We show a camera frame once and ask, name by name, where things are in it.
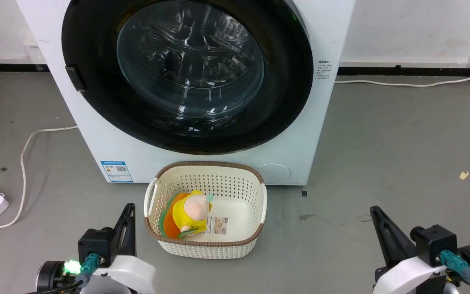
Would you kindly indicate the cream perforated laundry basket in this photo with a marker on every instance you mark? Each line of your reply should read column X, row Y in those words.
column 235, row 241

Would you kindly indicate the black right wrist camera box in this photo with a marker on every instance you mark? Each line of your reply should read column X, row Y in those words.
column 433, row 243

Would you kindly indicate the white front-load washing machine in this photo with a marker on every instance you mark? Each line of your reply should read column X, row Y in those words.
column 96, row 139

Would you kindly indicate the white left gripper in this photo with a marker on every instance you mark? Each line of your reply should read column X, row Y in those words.
column 133, row 273

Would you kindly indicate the yellow and orange plush doll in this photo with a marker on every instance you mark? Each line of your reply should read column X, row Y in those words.
column 190, row 212

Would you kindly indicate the blue energy label sticker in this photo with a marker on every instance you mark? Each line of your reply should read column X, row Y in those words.
column 116, row 171

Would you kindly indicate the white paper label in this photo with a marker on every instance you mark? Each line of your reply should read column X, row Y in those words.
column 218, row 225

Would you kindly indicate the round black glass washer door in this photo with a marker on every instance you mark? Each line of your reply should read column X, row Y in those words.
column 96, row 45

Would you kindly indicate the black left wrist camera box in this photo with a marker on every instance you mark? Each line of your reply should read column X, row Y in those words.
column 96, row 245

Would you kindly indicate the yellow paper scrap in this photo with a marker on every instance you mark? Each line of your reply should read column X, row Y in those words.
column 464, row 175

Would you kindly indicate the small printed text sticker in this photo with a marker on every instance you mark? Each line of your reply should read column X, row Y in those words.
column 324, row 70

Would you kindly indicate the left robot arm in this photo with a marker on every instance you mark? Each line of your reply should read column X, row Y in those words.
column 49, row 277

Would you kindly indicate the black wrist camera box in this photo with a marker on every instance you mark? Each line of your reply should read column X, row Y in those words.
column 96, row 245
column 433, row 243

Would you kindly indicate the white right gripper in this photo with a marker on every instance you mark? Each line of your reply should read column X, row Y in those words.
column 406, row 277

